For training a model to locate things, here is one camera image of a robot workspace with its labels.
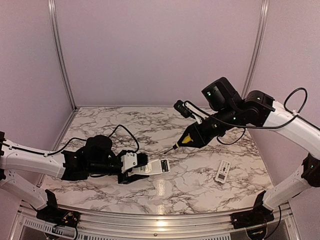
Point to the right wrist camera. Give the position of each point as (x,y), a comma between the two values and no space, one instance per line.
(186,112)

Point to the left aluminium corner post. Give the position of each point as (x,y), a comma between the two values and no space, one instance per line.
(59,52)

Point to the aluminium front rail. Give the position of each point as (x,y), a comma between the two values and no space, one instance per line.
(102,225)

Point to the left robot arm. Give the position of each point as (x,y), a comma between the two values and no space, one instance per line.
(96,157)

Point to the small white remote control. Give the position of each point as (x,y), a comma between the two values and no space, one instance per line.
(223,171)

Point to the yellow handled screwdriver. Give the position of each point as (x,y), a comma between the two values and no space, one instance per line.
(184,140)

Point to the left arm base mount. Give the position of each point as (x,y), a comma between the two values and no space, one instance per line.
(59,216)

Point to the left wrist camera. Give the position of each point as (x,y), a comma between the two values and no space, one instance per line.
(137,163)

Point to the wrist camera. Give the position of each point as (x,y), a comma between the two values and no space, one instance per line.
(186,112)
(137,163)

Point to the aluminium corner post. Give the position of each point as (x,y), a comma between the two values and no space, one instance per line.
(261,29)
(59,52)

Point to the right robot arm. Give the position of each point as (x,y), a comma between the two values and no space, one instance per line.
(258,111)

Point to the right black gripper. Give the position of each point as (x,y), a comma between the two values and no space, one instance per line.
(200,139)

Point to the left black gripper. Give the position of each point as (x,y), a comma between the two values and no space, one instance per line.
(133,178)

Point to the large white remote control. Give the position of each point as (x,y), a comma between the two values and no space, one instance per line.
(154,167)

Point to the right aluminium corner post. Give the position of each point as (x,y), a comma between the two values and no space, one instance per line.
(261,29)

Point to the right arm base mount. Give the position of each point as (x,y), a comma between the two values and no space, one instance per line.
(250,218)

